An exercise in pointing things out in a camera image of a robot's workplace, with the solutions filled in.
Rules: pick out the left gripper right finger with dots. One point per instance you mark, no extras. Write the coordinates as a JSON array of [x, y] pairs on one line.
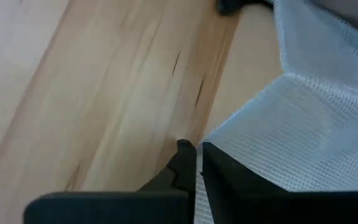
[[275, 208]]

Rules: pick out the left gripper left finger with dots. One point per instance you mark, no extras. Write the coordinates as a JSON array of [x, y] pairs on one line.
[[120, 208]]

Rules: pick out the grey mesh zipper pouch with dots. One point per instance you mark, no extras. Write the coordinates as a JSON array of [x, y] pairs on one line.
[[306, 124]]

